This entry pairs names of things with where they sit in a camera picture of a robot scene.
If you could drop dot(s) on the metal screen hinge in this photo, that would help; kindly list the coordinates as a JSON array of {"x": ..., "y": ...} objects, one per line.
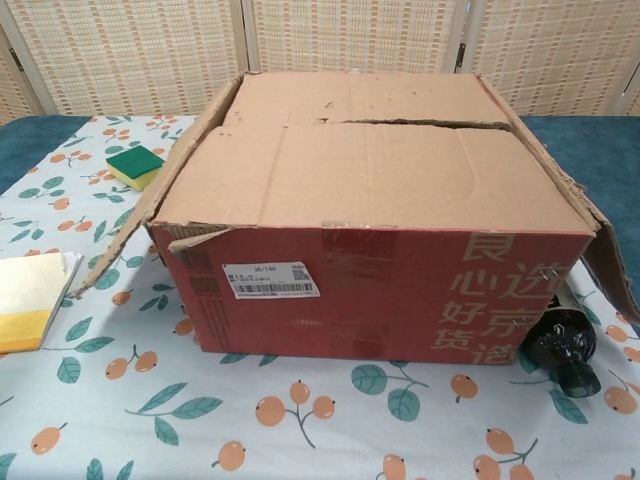
[
  {"x": 14, "y": 57},
  {"x": 462, "y": 52}
]

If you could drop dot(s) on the woven bamboo folding screen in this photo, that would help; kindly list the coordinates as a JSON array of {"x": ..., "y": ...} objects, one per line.
[{"x": 150, "y": 50}]

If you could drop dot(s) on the red cardboard shipping box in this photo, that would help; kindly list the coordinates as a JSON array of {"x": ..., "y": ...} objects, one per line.
[{"x": 375, "y": 185}]

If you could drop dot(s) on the dark glass bottle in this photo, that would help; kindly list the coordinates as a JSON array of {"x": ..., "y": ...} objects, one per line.
[{"x": 562, "y": 347}]

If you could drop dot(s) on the fruit and leaf print tablecloth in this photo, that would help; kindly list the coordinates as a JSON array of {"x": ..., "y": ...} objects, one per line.
[{"x": 150, "y": 425}]

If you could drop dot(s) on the teal table cloth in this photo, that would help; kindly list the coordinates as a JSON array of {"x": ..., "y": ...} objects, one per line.
[{"x": 590, "y": 150}]

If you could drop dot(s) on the green and yellow sponge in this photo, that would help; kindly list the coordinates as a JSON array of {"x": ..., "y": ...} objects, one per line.
[{"x": 132, "y": 167}]

